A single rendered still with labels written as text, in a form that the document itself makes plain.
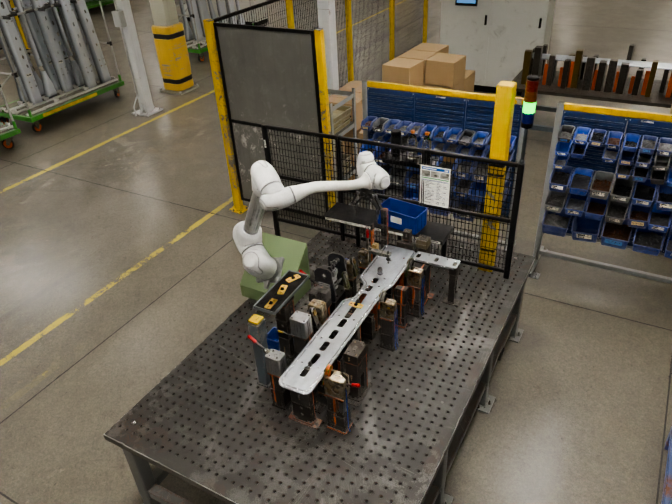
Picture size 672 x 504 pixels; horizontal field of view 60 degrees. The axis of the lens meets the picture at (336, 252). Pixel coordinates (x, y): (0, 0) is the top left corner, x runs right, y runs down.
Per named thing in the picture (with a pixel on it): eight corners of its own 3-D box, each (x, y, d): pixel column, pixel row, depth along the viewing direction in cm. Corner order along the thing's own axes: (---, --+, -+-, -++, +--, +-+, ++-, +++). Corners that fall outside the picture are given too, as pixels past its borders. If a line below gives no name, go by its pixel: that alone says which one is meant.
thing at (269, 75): (343, 231, 593) (333, 27, 483) (337, 238, 583) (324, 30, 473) (239, 206, 651) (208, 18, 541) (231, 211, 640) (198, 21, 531)
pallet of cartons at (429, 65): (437, 154, 739) (441, 72, 682) (382, 144, 777) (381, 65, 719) (472, 123, 823) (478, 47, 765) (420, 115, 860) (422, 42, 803)
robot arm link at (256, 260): (261, 284, 376) (244, 277, 356) (250, 262, 383) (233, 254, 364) (281, 271, 373) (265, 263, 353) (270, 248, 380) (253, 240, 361)
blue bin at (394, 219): (415, 235, 386) (416, 218, 379) (376, 223, 401) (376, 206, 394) (427, 224, 397) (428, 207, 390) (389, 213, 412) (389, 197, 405)
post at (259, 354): (268, 388, 322) (258, 327, 298) (256, 383, 325) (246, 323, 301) (275, 379, 328) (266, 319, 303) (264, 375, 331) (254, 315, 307)
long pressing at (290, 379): (313, 398, 276) (313, 396, 275) (273, 384, 285) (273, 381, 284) (417, 252, 376) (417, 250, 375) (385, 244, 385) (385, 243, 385)
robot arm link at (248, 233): (239, 261, 376) (227, 235, 385) (262, 255, 384) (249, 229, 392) (261, 185, 316) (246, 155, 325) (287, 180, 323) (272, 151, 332)
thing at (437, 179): (449, 210, 388) (452, 168, 372) (417, 204, 398) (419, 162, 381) (450, 208, 390) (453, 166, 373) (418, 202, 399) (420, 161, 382)
